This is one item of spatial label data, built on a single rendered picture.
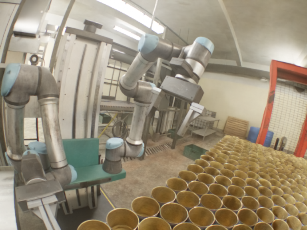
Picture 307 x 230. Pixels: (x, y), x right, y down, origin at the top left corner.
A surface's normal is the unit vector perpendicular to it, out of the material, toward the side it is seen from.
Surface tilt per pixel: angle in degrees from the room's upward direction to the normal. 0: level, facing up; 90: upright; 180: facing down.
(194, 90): 73
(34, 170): 90
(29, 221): 0
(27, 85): 104
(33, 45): 90
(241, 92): 90
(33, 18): 90
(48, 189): 2
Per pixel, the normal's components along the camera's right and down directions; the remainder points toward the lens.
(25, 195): 0.16, -0.97
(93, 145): 0.67, 0.24
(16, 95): 0.71, 0.55
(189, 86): -0.55, -0.28
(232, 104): -0.65, 0.00
